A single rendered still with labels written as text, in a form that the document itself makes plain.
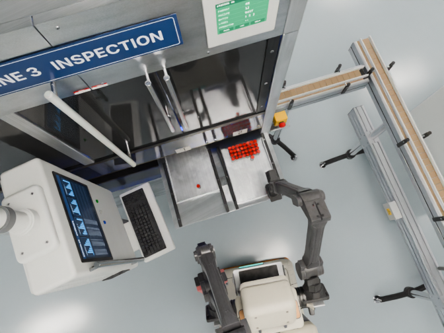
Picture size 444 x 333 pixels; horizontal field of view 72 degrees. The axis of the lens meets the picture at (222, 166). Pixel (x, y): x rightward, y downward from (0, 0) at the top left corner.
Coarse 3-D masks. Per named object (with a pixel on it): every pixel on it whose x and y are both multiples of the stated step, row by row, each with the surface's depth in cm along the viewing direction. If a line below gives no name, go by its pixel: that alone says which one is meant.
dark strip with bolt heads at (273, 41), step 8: (272, 40) 104; (272, 48) 108; (272, 56) 113; (264, 64) 116; (272, 64) 118; (264, 72) 122; (272, 72) 124; (264, 80) 128; (264, 88) 135; (264, 96) 143; (264, 104) 151; (256, 112) 158
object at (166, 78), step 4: (164, 68) 100; (164, 72) 99; (164, 76) 96; (168, 76) 96; (164, 80) 97; (168, 80) 96; (168, 84) 98; (168, 88) 101; (172, 88) 102; (172, 92) 104; (172, 96) 106; (176, 96) 108; (176, 100) 110; (176, 104) 112; (176, 108) 116; (180, 108) 116; (180, 112) 119; (180, 116) 122; (184, 116) 125; (184, 120) 127; (184, 124) 130
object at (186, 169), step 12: (168, 156) 189; (180, 156) 189; (192, 156) 189; (204, 156) 188; (168, 168) 187; (180, 168) 187; (192, 168) 186; (204, 168) 186; (180, 180) 185; (192, 180) 185; (204, 180) 184; (216, 180) 181; (180, 192) 183; (192, 192) 183; (204, 192) 182
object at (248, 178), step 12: (264, 144) 185; (228, 156) 188; (264, 156) 187; (228, 168) 186; (240, 168) 185; (252, 168) 185; (264, 168) 185; (240, 180) 183; (252, 180) 183; (264, 180) 183; (240, 192) 182; (252, 192) 181; (264, 192) 181
